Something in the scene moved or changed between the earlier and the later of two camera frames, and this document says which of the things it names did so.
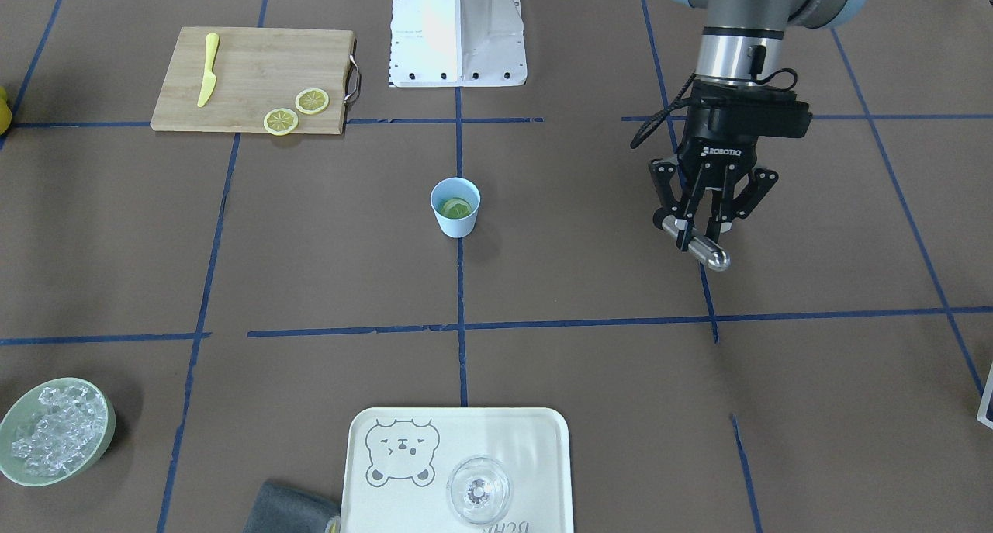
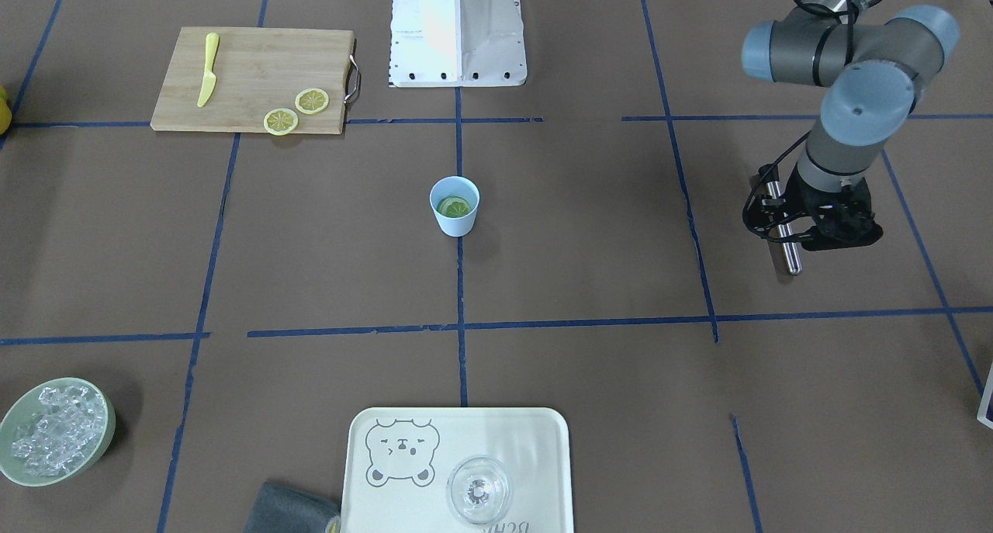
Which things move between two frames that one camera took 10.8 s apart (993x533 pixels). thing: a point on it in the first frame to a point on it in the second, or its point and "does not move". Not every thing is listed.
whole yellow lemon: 5,113 does not move
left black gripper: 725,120 to 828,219
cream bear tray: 399,461 does not move
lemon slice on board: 311,101 does not move
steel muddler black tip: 711,253 to 769,174
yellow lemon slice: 455,208 does not move
